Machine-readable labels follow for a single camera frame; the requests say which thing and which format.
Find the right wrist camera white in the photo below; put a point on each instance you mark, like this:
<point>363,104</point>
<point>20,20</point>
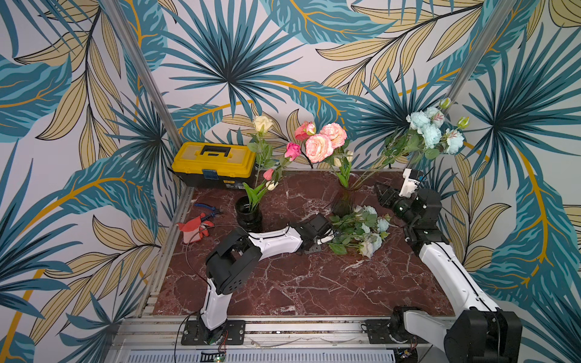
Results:
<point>412,180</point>

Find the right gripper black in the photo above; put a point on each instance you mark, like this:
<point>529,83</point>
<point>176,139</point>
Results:
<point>389,197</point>

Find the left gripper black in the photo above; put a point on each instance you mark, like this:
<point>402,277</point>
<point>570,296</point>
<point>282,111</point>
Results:
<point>318,248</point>

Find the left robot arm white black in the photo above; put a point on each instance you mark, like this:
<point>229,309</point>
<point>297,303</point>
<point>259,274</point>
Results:
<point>234,259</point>

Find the black ceramic vase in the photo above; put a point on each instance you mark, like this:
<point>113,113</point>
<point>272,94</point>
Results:
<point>249,219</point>

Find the light blue peony bunch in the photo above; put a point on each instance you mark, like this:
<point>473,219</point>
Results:
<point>427,137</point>

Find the right aluminium frame post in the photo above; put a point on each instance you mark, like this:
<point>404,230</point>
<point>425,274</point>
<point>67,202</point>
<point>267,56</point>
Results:
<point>452,73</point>

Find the large pale blue rose stem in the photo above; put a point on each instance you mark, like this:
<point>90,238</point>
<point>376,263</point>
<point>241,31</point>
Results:
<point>364,241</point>

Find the cream rose stem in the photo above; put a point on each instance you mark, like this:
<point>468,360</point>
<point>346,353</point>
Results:
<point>264,161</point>

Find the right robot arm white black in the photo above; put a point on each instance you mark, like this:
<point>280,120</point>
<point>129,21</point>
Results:
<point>482,331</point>

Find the aluminium frame rail front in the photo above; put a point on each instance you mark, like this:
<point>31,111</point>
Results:
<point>264,339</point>

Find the pink rose stem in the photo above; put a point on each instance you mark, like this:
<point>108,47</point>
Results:
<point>293,151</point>

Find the yellow black toolbox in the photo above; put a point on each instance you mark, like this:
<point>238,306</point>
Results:
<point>206,165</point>

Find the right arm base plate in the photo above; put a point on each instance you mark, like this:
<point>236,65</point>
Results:
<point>378,331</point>

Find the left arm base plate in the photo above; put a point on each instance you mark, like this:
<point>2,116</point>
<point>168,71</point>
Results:
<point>213,333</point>

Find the pink peach peony stem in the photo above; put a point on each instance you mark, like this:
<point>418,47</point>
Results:
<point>321,146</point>

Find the dark red glass vase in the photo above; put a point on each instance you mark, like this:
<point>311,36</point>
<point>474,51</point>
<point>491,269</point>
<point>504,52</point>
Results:
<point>343,202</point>

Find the blue handled pliers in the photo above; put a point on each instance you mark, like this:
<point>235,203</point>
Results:
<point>211,211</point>

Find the aluminium frame post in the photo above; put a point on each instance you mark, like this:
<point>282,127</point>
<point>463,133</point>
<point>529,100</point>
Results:
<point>125,33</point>
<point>452,73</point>

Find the left aluminium frame post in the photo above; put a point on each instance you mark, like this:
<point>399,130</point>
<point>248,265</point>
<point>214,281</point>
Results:
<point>125,33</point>

